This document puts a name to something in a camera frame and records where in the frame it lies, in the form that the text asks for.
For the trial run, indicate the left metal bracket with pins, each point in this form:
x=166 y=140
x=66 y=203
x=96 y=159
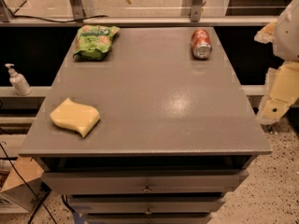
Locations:
x=82 y=9

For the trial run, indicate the red coke can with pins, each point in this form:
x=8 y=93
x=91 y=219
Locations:
x=201 y=45

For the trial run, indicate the grey drawer cabinet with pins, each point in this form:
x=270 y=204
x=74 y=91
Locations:
x=175 y=133

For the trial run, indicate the cardboard box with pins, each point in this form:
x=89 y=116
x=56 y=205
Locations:
x=18 y=194

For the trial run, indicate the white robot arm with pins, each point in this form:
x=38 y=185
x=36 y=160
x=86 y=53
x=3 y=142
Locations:
x=281 y=86

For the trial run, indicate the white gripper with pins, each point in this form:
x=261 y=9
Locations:
x=290 y=37

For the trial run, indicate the metal bracket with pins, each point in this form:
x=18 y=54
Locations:
x=192 y=9
x=82 y=9

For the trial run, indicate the green rice chip bag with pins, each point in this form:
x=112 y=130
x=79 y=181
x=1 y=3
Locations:
x=94 y=41

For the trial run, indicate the white pump bottle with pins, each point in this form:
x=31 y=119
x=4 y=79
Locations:
x=18 y=81

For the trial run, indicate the yellow sponge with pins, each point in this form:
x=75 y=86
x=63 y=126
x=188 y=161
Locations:
x=76 y=117

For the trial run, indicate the right metal bracket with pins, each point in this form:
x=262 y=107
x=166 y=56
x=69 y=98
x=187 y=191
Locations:
x=192 y=9

